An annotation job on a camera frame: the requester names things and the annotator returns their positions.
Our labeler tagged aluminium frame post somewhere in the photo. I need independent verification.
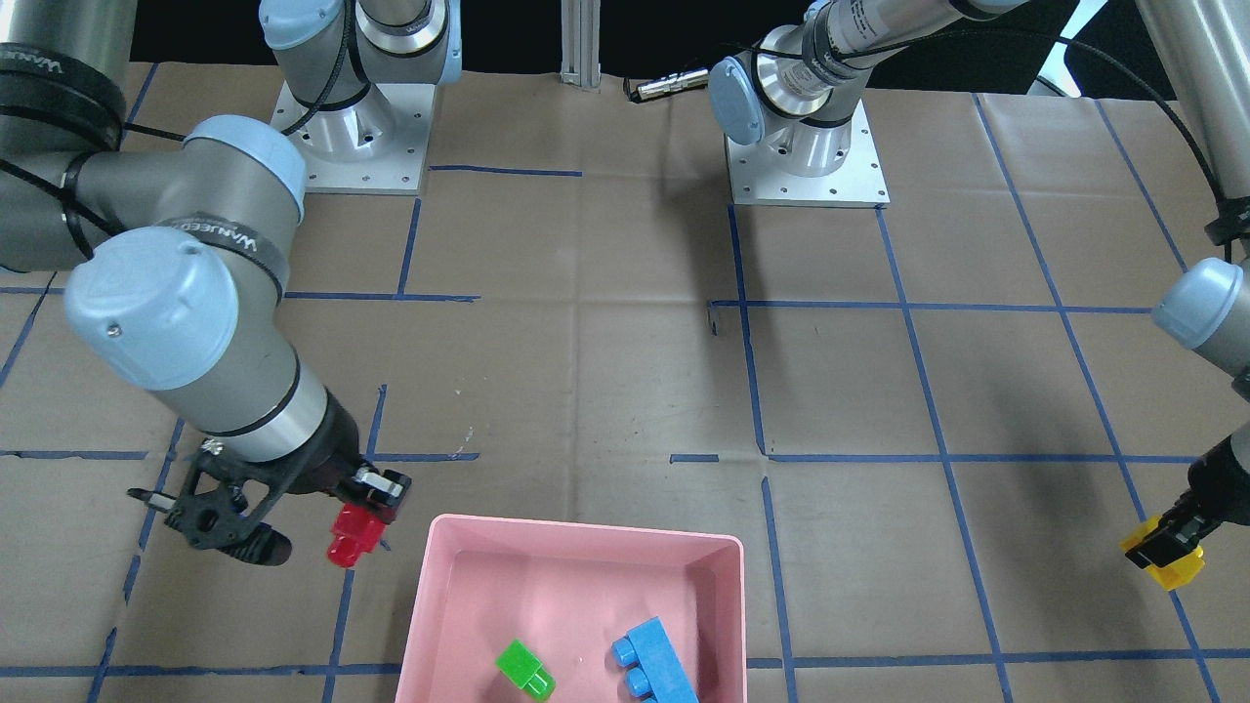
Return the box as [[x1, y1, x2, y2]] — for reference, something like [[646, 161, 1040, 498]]
[[559, 0, 603, 93]]

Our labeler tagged green toy block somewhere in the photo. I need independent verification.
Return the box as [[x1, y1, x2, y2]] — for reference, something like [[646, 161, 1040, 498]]
[[494, 638, 558, 702]]

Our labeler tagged red toy block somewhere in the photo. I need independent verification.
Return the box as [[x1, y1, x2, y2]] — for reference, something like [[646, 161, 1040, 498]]
[[326, 504, 388, 569]]

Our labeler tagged yellow toy block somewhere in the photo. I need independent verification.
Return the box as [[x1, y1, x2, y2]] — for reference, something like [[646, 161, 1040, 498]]
[[1119, 515, 1206, 592]]

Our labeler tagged blue toy block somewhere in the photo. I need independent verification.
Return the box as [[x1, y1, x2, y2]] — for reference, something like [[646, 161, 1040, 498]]
[[610, 617, 699, 702]]

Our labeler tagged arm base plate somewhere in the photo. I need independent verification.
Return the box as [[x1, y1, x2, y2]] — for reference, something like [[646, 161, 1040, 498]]
[[725, 103, 893, 209], [288, 83, 438, 196]]

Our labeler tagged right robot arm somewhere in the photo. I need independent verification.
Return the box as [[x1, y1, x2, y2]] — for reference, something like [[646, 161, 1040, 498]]
[[3, 1, 463, 568]]

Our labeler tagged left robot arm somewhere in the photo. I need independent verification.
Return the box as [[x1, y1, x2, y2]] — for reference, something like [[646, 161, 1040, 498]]
[[709, 1, 1249, 589]]

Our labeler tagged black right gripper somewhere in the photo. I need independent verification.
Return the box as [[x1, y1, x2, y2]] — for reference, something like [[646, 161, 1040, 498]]
[[163, 394, 413, 565]]

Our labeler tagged pink plastic box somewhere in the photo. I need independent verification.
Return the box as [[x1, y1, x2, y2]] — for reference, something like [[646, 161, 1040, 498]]
[[395, 515, 748, 702]]

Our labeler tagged metal cable connector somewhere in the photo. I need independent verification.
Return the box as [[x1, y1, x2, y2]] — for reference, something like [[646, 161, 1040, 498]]
[[623, 68, 710, 105]]

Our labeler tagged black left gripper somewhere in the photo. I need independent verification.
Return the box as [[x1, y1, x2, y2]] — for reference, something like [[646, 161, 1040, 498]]
[[1123, 427, 1249, 569]]

